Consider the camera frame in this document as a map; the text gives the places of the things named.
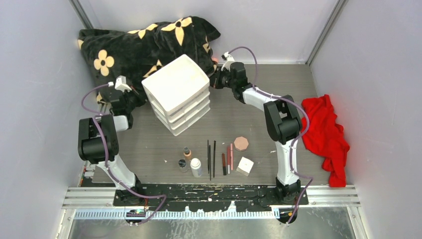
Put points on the red cloth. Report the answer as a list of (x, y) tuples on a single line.
[(325, 138)]

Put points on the pink octagonal compact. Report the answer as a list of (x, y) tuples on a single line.
[(241, 143)]

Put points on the thick black makeup pencil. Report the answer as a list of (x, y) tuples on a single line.
[(213, 159)]

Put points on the red silver lip pencil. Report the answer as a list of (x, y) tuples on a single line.
[(228, 160)]

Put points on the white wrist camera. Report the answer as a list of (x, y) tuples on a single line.
[(121, 84), (227, 61)]

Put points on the aluminium frame rail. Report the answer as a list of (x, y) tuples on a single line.
[(97, 203)]

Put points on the short black makeup pencil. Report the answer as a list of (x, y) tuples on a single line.
[(210, 167)]

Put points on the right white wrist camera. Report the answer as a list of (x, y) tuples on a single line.
[(227, 61)]

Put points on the dark red lipstick tube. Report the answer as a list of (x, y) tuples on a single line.
[(224, 166)]

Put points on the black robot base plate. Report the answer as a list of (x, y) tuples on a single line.
[(207, 198)]

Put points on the white plastic drawer organizer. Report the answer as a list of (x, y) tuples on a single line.
[(179, 94)]

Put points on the black floral plush blanket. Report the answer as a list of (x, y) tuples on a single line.
[(137, 54)]

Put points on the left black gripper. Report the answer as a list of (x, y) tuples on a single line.
[(140, 94)]

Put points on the pink lip gloss tube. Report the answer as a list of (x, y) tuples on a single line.
[(231, 157)]

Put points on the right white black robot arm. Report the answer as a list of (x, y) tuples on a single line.
[(282, 120)]

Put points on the tan foundation bottle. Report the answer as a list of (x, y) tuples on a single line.
[(187, 153)]

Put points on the white cube box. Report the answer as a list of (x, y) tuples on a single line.
[(245, 166)]

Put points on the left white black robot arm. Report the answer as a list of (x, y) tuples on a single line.
[(98, 144)]

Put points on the clear jar black lid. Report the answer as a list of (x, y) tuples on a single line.
[(183, 166)]

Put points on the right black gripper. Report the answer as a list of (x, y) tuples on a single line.
[(214, 79)]

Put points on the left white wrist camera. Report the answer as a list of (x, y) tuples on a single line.
[(121, 84)]

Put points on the white plastic bottle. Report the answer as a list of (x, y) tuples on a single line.
[(196, 167)]

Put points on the small green circuit board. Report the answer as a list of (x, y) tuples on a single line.
[(136, 213)]

